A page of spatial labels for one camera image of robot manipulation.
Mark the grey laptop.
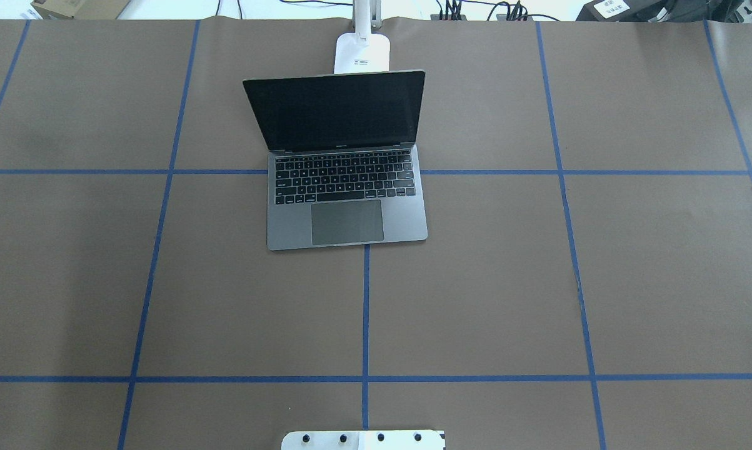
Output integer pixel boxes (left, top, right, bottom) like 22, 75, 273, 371
243, 69, 428, 251

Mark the white desk lamp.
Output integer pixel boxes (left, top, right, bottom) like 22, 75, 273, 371
333, 1, 391, 74

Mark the black power adapter box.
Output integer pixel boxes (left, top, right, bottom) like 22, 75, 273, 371
576, 1, 668, 22

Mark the brown cardboard box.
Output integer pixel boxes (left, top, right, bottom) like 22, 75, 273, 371
31, 0, 130, 20

